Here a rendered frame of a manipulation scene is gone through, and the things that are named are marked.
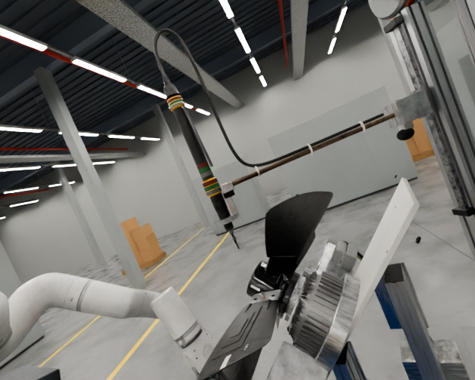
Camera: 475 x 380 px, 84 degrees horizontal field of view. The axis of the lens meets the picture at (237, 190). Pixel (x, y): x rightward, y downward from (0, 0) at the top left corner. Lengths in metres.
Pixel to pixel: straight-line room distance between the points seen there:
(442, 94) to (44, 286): 1.24
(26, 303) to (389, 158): 6.22
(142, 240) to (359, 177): 6.43
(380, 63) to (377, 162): 7.85
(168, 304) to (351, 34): 13.47
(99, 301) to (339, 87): 12.81
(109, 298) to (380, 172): 5.99
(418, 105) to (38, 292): 1.17
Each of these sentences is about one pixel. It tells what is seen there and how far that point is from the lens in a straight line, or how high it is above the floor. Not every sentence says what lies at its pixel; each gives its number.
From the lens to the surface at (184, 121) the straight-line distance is 0.74.
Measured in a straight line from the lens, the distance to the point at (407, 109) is 0.92.
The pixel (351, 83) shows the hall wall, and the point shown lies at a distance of 13.30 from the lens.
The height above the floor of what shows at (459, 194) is 1.23.
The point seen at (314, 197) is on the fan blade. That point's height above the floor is 1.42.
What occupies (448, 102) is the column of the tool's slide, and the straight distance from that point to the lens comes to 1.00.
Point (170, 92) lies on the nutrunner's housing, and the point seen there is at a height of 1.82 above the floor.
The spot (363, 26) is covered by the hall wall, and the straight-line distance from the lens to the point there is 14.01.
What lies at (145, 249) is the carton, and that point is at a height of 0.50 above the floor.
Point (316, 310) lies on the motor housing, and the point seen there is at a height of 1.14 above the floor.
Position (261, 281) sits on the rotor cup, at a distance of 0.84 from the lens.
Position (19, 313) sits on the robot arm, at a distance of 0.95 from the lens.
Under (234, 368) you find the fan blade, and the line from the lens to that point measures 0.97.
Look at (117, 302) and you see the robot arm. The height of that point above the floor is 1.35.
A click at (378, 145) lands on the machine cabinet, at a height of 0.95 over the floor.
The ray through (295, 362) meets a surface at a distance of 0.85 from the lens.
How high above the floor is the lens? 1.55
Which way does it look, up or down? 3 degrees down
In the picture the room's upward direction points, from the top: 23 degrees counter-clockwise
